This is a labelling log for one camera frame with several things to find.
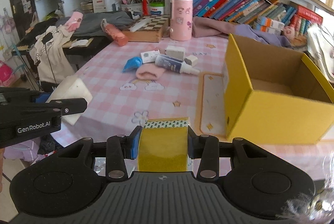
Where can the pink pig toy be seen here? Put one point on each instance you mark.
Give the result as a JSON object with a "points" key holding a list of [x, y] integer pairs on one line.
{"points": [[289, 32]]}

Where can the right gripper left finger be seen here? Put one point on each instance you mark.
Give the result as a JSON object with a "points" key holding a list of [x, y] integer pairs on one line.
{"points": [[132, 143]]}

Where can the white glue bottle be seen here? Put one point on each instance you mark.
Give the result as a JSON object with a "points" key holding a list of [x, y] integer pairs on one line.
{"points": [[175, 65]]}

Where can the blue plastic wrapper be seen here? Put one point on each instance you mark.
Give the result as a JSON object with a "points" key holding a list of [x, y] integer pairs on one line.
{"points": [[132, 64]]}

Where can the row of books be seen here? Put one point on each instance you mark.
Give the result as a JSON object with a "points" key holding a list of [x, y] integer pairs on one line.
{"points": [[246, 12]]}

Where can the grey clothing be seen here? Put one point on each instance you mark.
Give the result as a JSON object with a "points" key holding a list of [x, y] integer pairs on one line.
{"points": [[91, 22]]}

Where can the pink water bottle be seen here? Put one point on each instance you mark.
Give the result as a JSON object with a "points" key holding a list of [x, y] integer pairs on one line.
{"points": [[114, 33]]}

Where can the white pen holder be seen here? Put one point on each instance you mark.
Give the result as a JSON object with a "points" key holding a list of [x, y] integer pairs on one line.
{"points": [[133, 8]]}

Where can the pink cylindrical container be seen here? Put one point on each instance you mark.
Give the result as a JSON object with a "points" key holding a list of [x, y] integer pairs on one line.
{"points": [[181, 20]]}

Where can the wooden chessboard box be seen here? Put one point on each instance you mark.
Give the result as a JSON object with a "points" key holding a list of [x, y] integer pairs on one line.
{"points": [[149, 29]]}

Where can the white tote bag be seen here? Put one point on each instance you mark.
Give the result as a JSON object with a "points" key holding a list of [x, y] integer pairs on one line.
{"points": [[320, 48]]}

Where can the small white cube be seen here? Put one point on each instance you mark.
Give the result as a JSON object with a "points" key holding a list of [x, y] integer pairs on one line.
{"points": [[191, 60]]}

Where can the yellow cardboard box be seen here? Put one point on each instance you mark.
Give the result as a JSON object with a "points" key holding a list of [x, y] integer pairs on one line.
{"points": [[274, 95]]}

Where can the white charger adapter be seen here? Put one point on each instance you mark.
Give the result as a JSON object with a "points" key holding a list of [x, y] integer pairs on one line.
{"points": [[175, 52]]}

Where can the pink sock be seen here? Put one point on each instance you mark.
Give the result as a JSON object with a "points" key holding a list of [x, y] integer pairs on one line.
{"points": [[149, 71]]}

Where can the white foam block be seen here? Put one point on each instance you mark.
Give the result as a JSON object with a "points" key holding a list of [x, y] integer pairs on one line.
{"points": [[71, 96]]}

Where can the yellow tape roll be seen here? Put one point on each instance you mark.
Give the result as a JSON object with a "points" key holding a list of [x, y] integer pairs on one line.
{"points": [[163, 146]]}

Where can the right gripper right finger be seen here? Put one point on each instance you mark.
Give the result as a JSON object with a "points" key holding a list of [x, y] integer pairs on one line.
{"points": [[193, 144]]}

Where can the purple pink cloth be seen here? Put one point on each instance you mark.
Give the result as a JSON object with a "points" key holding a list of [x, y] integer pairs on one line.
{"points": [[204, 27]]}

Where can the small white staples box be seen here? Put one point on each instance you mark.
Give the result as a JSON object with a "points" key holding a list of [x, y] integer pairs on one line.
{"points": [[149, 56]]}

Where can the orange white boxes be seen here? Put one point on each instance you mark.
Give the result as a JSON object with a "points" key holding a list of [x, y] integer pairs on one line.
{"points": [[268, 25]]}

